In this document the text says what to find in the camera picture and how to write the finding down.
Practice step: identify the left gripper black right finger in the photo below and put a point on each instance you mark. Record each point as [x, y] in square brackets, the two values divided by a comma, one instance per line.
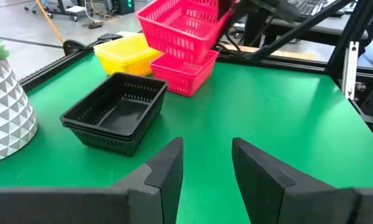
[283, 199]

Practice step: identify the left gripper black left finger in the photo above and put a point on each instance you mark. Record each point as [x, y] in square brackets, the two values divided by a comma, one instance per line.
[136, 199]

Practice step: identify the black computer with green lights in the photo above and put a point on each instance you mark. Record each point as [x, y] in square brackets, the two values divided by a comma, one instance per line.
[121, 7]

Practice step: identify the succulent in white patterned pot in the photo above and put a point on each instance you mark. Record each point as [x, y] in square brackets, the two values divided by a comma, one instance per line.
[6, 118]

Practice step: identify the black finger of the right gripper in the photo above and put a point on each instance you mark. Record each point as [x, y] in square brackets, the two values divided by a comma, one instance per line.
[226, 8]

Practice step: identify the wheeled equipment cart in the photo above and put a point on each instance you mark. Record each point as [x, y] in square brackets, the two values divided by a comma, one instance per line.
[62, 7]

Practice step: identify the silver metal bracket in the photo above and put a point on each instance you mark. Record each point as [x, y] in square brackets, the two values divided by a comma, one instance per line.
[350, 71]

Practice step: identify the red plastic basket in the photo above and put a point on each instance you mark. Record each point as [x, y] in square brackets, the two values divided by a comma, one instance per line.
[186, 88]
[174, 66]
[180, 28]

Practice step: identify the light wooden side board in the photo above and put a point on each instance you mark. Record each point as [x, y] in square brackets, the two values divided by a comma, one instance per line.
[283, 53]

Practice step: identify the yellow plastic basket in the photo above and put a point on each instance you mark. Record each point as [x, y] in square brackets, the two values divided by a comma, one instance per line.
[129, 72]
[124, 46]
[127, 64]

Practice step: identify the black computer keyboard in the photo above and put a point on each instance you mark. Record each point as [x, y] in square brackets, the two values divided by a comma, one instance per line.
[317, 7]

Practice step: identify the office desk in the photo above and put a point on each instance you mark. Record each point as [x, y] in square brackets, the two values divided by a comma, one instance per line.
[323, 26]

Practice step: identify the black plastic basket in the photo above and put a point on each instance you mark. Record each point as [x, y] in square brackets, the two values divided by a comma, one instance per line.
[112, 148]
[96, 133]
[121, 115]

